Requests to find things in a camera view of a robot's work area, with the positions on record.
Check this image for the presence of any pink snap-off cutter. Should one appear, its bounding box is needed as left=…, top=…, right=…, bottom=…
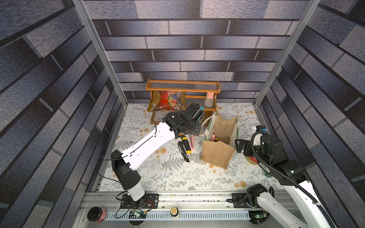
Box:
left=188, top=134, right=194, bottom=151

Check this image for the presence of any orange handled utility knife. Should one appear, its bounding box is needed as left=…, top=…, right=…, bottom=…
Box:
left=180, top=135, right=192, bottom=154

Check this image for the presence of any black yellow box cutter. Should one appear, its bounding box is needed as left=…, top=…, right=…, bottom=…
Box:
left=178, top=142, right=190, bottom=162

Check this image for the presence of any green jute Christmas bag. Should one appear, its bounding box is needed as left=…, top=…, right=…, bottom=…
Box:
left=201, top=113, right=239, bottom=170

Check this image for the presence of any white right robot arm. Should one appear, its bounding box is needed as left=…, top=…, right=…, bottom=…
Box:
left=228, top=129, right=335, bottom=228

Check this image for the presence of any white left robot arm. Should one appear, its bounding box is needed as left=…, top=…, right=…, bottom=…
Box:
left=111, top=104, right=203, bottom=203

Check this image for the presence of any red tape roll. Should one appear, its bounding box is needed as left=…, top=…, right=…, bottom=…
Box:
left=246, top=156, right=258, bottom=165

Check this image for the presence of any red gold snack bag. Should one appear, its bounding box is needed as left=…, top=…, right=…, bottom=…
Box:
left=147, top=91, right=185, bottom=112

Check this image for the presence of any wooden two-tier shelf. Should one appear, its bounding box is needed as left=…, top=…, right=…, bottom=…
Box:
left=145, top=79, right=221, bottom=113

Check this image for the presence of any small pink-capped bottle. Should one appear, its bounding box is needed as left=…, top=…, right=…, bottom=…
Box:
left=204, top=92, right=214, bottom=107

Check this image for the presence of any floral table mat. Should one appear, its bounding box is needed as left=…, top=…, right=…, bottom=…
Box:
left=114, top=104, right=282, bottom=191

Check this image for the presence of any black red emergency button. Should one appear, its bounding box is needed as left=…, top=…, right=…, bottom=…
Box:
left=87, top=207, right=107, bottom=223

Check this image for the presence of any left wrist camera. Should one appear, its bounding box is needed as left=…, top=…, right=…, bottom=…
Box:
left=185, top=103, right=204, bottom=122

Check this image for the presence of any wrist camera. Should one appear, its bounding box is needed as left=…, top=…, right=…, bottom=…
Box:
left=185, top=103, right=204, bottom=122
left=253, top=125, right=268, bottom=146

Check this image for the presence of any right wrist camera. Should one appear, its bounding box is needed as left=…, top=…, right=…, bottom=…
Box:
left=253, top=125, right=268, bottom=146

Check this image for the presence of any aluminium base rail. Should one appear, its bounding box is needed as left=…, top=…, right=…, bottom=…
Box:
left=73, top=191, right=264, bottom=228

